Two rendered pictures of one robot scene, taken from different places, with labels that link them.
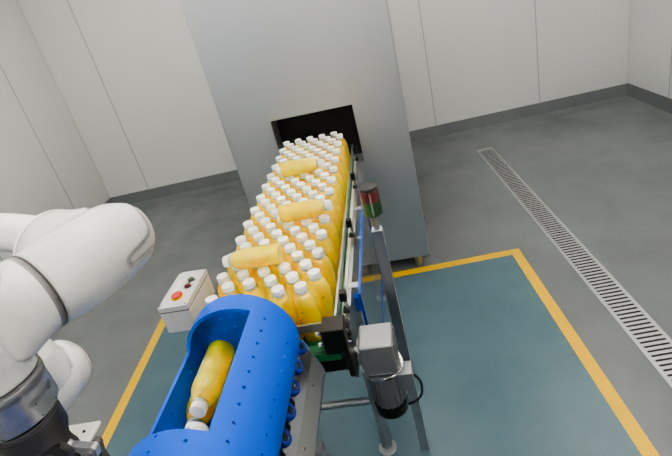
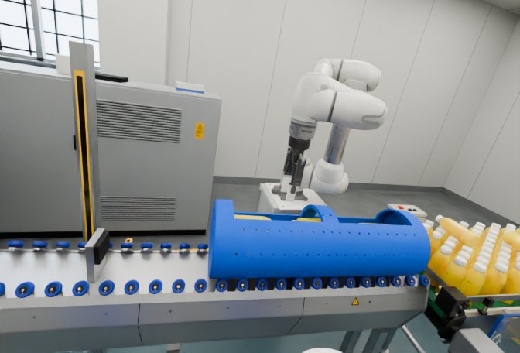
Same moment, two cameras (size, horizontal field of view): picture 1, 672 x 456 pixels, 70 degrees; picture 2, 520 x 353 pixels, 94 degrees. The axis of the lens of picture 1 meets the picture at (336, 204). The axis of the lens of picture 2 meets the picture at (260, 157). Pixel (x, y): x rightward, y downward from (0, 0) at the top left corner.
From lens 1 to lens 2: 0.35 m
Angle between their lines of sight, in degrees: 61
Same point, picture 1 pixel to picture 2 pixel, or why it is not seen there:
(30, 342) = (316, 112)
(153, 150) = (491, 183)
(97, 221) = (367, 97)
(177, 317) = not seen: hidden behind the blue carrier
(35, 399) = (304, 130)
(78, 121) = (464, 145)
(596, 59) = not seen: outside the picture
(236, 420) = (351, 234)
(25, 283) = (330, 96)
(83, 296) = (339, 114)
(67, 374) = (336, 182)
